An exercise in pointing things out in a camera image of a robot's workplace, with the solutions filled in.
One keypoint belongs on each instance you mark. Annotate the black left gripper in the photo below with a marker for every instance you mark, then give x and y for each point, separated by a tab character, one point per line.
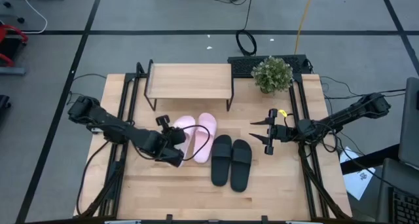
176	136

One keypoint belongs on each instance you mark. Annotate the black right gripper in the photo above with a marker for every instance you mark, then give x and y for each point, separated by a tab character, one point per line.
281	134

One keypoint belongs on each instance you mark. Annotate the pink foam slide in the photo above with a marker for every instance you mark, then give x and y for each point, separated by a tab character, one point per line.
205	135
185	123

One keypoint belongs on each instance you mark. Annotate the black foam slide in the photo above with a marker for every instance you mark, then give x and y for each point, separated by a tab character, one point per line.
241	166
221	161

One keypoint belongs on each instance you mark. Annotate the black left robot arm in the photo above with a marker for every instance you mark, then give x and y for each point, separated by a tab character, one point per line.
111	127

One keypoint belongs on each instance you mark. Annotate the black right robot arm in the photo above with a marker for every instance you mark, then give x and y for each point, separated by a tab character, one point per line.
343	114

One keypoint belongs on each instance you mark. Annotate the yellow label tag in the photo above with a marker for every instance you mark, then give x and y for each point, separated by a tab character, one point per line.
282	113

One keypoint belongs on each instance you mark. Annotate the small green potted plant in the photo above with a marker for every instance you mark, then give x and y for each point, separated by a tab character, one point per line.
272	75

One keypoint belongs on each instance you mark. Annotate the black perforated metal box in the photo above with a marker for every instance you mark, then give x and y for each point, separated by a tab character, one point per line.
242	65

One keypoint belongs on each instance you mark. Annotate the white paper sheet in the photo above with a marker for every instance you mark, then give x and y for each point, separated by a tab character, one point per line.
358	178

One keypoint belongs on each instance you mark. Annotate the grey chair back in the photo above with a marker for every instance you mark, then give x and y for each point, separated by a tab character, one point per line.
410	125

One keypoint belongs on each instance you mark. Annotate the black keyboard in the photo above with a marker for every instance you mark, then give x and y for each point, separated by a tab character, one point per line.
406	207

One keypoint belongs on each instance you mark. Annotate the red cart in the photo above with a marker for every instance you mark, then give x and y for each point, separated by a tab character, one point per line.
10	42

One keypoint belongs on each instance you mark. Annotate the wooden shelf with black frame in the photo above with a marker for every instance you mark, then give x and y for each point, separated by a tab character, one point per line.
190	81

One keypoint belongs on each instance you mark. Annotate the black aluminium frame rail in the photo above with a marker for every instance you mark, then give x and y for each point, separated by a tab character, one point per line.
306	171
126	93

